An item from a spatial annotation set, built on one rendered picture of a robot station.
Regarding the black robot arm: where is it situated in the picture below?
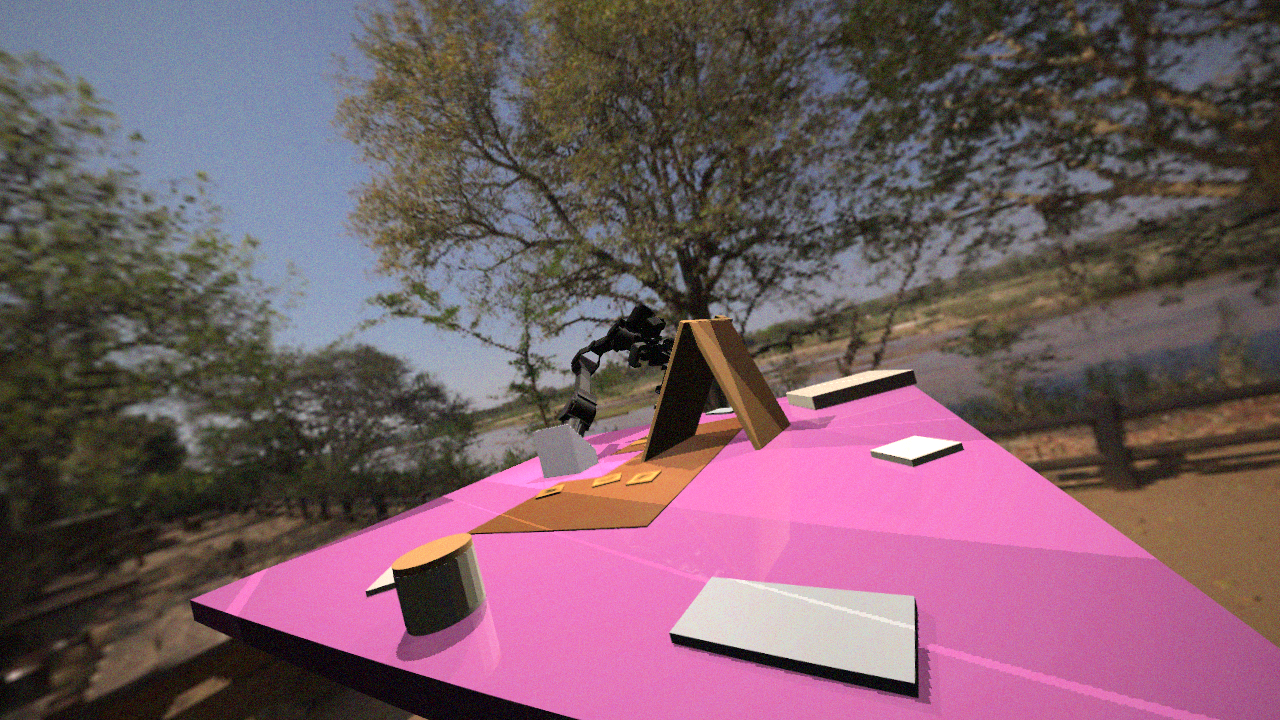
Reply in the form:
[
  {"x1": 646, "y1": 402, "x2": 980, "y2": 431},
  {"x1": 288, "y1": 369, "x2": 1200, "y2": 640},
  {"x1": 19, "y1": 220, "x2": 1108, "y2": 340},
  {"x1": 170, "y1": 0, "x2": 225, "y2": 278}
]
[{"x1": 558, "y1": 304, "x2": 666, "y2": 437}]

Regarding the dark grey cylindrical container with orange lid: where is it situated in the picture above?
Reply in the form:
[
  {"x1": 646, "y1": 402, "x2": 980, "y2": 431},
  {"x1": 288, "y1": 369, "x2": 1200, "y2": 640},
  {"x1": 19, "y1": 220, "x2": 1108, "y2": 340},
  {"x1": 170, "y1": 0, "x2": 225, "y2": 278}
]
[{"x1": 392, "y1": 533, "x2": 486, "y2": 635}]

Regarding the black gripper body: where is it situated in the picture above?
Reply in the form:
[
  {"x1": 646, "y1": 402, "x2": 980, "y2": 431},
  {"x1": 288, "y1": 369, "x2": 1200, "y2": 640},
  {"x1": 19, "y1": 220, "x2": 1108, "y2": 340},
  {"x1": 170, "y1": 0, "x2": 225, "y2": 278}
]
[{"x1": 628, "y1": 333, "x2": 675, "y2": 368}]

